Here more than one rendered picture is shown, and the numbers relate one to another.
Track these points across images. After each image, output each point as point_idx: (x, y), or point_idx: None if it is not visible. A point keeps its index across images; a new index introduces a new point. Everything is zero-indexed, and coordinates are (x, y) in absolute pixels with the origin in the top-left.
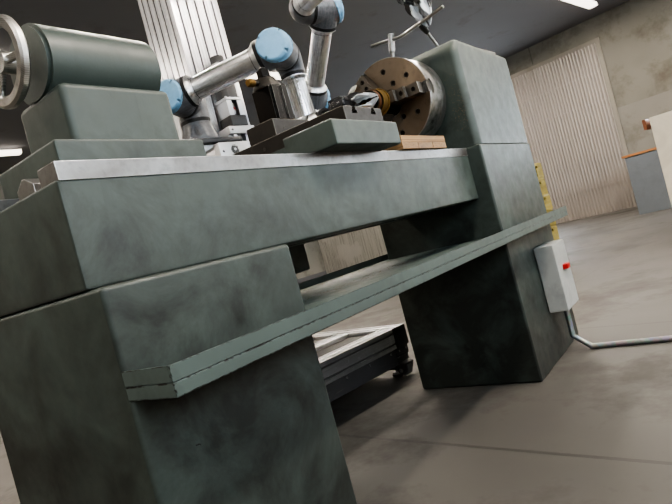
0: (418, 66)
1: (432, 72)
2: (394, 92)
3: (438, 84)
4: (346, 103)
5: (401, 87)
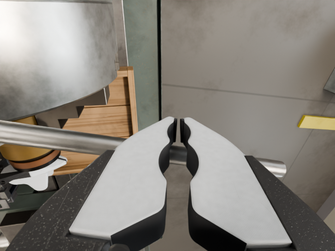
0: (98, 87)
1: (93, 1)
2: (61, 120)
3: (111, 10)
4: (7, 185)
5: (76, 117)
